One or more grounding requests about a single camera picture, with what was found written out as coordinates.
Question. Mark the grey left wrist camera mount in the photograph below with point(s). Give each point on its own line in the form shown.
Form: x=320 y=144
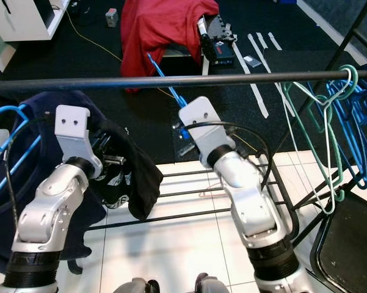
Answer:
x=73 y=131

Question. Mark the red cloth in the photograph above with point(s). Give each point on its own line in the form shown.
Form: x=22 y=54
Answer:
x=159 y=30

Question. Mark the robot left leg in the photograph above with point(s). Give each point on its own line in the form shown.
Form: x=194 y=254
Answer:
x=137 y=287

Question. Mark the robot leg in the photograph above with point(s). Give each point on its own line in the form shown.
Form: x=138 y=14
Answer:
x=137 y=287
x=214 y=284

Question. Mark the long white tape strip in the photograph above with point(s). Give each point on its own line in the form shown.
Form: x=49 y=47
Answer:
x=259 y=50
x=251 y=79

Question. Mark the white cabinet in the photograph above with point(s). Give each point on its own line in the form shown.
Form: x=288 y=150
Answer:
x=24 y=21

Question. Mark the black folding chair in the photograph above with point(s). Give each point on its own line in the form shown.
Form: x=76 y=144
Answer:
x=351 y=244

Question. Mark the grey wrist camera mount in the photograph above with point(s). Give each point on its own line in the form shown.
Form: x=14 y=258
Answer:
x=204 y=128
x=73 y=131

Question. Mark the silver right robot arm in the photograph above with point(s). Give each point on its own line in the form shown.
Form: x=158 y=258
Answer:
x=250 y=195

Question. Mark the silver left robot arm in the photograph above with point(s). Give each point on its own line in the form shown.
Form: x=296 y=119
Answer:
x=52 y=210

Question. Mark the small grey box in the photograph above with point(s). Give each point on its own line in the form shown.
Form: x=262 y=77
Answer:
x=112 y=18

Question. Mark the black garment with white print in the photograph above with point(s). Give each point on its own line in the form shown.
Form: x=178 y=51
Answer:
x=143 y=183

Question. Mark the robot right leg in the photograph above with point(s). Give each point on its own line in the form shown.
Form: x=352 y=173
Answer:
x=214 y=284

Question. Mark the black metal clothes rack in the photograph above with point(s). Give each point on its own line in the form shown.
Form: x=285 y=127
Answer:
x=177 y=80

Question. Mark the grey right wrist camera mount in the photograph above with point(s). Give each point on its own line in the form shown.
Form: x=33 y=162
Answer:
x=204 y=128

